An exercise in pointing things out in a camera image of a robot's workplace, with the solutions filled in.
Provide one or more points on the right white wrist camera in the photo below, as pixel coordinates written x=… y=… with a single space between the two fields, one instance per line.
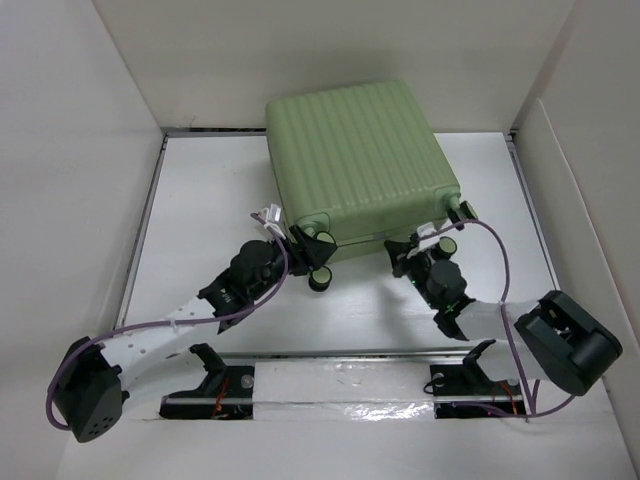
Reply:
x=425 y=236

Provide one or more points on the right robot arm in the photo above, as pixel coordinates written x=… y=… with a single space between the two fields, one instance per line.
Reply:
x=552 y=338

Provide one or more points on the green hard-shell suitcase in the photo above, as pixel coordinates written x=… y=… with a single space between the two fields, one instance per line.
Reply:
x=362 y=164

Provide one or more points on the metal mounting rail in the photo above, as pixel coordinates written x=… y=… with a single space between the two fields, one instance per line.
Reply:
x=347 y=388

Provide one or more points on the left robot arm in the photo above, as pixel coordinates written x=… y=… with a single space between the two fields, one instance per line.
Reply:
x=93 y=383

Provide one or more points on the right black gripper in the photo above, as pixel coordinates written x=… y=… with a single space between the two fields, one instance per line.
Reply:
x=396 y=249

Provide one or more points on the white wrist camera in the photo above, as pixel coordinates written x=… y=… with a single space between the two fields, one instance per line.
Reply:
x=425 y=236
x=269 y=217

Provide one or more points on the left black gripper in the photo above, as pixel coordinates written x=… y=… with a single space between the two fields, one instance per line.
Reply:
x=307 y=253

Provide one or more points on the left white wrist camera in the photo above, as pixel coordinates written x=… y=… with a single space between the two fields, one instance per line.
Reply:
x=269 y=217

